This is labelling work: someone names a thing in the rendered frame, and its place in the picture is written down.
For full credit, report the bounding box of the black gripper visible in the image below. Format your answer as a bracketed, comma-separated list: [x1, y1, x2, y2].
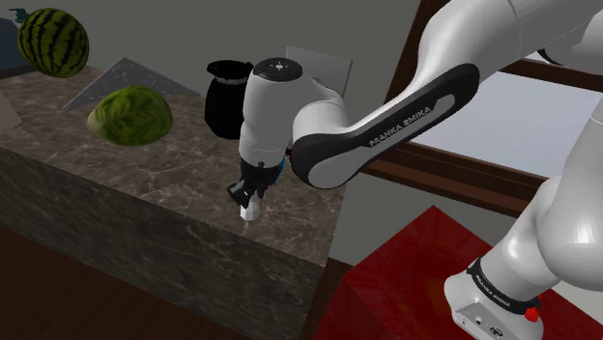
[227, 157, 287, 210]

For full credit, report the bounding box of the small white block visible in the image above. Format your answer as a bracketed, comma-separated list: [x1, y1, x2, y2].
[239, 195, 262, 222]

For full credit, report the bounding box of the black vase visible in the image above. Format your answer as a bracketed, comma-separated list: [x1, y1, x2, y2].
[203, 59, 256, 141]

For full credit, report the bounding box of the green cabbage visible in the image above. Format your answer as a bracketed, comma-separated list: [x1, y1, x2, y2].
[86, 85, 175, 148]

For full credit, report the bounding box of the grey speckled triangular board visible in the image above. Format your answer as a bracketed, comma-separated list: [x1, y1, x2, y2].
[61, 56, 202, 113]

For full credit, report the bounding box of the red robot stand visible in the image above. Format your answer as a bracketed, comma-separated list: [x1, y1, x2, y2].
[310, 204, 603, 340]

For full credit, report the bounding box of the striped green watermelon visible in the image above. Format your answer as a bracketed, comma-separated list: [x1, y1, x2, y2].
[16, 7, 91, 79]

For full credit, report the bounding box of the beige angular object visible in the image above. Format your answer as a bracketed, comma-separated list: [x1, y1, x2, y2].
[0, 89, 23, 131]

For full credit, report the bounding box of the brown framed window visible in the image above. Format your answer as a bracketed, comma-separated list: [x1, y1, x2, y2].
[359, 0, 603, 219]

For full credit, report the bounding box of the grey wall plate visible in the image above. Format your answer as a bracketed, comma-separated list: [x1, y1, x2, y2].
[284, 45, 354, 99]

